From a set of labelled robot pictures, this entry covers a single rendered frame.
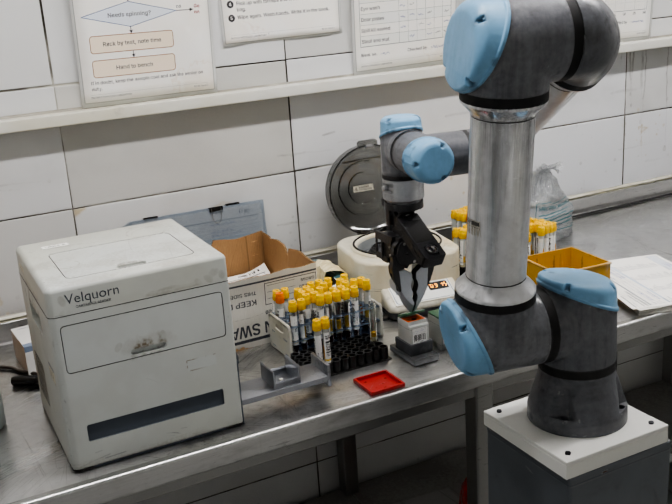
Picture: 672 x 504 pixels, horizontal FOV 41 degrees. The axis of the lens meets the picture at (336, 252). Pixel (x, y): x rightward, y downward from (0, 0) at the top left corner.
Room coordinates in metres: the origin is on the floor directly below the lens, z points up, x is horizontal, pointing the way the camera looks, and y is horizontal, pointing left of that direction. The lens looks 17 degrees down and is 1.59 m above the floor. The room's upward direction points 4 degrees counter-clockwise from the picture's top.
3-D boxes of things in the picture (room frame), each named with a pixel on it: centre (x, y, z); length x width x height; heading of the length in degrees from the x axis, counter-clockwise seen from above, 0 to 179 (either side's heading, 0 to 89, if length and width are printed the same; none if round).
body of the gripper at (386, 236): (1.60, -0.13, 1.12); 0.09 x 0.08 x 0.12; 26
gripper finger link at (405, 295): (1.59, -0.11, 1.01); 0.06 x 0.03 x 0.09; 26
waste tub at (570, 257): (1.79, -0.48, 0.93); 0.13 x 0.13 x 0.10; 22
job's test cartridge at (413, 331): (1.58, -0.14, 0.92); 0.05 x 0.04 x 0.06; 26
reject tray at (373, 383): (1.47, -0.06, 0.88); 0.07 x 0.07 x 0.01; 26
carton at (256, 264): (1.81, 0.21, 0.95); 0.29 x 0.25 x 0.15; 26
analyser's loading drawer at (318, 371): (1.42, 0.13, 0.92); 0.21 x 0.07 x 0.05; 116
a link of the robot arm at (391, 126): (1.59, -0.13, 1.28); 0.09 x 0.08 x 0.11; 15
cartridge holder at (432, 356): (1.58, -0.14, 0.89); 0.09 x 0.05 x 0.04; 26
